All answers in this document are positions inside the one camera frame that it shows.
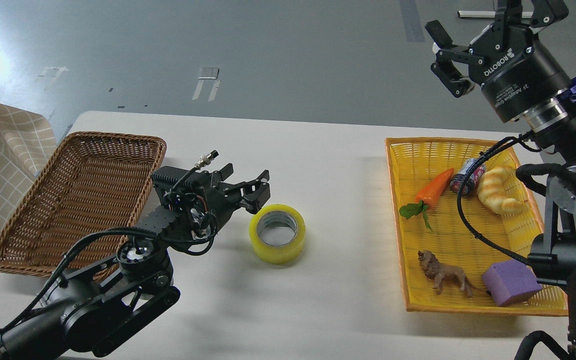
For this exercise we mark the brown toy lion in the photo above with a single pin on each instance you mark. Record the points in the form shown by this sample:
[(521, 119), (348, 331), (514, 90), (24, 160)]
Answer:
[(438, 272)]

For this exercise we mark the purple foam block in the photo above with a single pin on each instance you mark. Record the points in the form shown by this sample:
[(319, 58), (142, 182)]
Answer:
[(510, 282)]

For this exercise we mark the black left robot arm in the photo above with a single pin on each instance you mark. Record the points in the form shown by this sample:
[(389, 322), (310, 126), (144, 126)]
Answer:
[(113, 283)]

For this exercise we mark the white metal stand base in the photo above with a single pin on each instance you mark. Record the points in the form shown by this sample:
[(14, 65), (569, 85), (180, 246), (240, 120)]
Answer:
[(476, 14)]

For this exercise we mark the brown wicker basket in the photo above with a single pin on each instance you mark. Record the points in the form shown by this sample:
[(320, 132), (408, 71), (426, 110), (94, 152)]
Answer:
[(93, 181)]

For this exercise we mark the orange toy carrot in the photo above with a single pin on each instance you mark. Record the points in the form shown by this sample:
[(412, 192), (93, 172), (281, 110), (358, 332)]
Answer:
[(427, 198)]

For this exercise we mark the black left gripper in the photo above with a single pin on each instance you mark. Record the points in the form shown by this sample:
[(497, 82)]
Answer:
[(212, 188)]

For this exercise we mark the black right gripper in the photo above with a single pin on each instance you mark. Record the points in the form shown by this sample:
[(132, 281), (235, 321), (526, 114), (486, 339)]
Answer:
[(514, 78)]

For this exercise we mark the small soda can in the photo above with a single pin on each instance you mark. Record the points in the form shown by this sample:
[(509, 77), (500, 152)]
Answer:
[(470, 179)]

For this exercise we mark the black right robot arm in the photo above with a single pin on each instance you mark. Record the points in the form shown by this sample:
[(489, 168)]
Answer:
[(553, 253)]

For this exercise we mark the yellow plastic basket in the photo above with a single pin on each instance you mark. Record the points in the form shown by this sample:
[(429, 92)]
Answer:
[(413, 162)]

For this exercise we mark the yellow tape roll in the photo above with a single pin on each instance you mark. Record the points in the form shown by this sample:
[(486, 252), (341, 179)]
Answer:
[(277, 234)]

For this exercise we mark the toy bread croissant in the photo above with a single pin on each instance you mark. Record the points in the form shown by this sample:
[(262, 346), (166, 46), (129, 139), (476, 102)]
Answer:
[(491, 191)]

